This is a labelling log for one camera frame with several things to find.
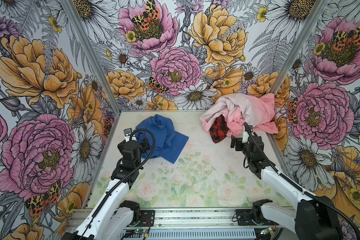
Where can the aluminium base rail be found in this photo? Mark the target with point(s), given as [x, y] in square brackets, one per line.
[204, 224]

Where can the red black plaid cloth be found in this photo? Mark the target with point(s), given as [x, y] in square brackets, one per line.
[219, 129]

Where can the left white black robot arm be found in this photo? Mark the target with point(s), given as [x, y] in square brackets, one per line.
[111, 214]

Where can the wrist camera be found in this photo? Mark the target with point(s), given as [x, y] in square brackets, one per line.
[128, 134]
[246, 135]

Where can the blue cloth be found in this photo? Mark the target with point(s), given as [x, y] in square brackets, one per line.
[169, 143]

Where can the aluminium corner post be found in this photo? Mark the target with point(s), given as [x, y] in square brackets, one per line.
[85, 41]
[308, 27]

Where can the light pink cloth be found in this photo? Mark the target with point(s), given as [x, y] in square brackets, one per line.
[237, 109]

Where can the right aluminium corner post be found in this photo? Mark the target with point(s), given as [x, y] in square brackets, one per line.
[308, 27]

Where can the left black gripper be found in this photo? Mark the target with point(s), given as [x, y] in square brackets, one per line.
[144, 146]

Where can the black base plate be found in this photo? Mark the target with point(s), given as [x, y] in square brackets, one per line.
[245, 217]
[146, 219]

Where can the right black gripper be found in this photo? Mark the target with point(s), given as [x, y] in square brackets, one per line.
[238, 143]

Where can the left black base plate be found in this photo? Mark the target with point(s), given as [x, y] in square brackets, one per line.
[146, 219]

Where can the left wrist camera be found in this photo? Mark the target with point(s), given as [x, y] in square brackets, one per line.
[128, 134]

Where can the left aluminium corner post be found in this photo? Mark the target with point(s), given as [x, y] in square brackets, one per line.
[85, 41]

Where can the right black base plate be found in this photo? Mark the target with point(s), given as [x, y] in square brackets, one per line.
[245, 217]

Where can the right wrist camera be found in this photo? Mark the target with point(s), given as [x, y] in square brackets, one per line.
[246, 135]

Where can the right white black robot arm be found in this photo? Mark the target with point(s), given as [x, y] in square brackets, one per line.
[310, 217]

